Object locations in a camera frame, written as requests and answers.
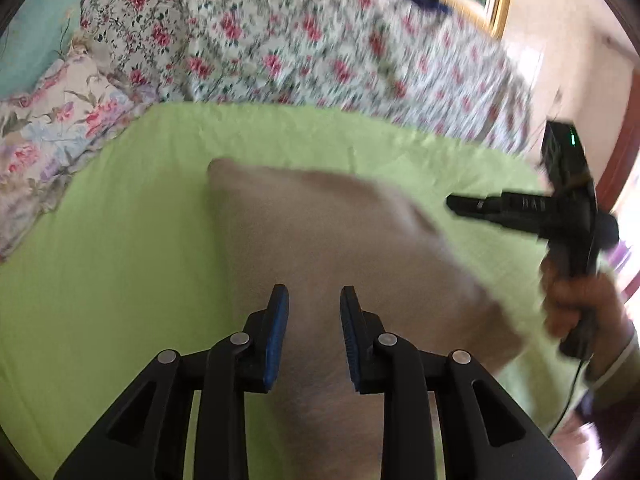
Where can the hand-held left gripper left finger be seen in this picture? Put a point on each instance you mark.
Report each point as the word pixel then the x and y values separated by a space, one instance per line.
pixel 277 330

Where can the person's right forearm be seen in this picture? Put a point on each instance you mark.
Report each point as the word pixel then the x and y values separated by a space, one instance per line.
pixel 617 375

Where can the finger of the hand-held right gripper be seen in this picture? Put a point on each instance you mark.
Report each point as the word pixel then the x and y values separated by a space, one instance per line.
pixel 500 210

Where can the teal floral quilt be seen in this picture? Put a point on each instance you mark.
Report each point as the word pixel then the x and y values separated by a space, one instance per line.
pixel 40 25

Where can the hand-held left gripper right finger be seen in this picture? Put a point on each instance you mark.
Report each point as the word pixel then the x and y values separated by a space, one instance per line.
pixel 350 330

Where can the beige knitted sweater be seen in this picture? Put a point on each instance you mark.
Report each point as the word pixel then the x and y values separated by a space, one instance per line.
pixel 325 230

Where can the person's right hand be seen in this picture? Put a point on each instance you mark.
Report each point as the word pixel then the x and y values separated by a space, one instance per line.
pixel 562 305

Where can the green bedsheet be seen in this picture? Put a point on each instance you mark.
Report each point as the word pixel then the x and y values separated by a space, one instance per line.
pixel 125 235

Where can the wooden door frame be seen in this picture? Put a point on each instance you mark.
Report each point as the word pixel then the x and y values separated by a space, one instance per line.
pixel 622 150

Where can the pastel floral ruffled pillow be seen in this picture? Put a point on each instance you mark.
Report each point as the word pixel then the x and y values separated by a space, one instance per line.
pixel 55 125

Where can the white red-floral quilt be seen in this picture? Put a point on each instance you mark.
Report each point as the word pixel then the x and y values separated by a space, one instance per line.
pixel 275 30

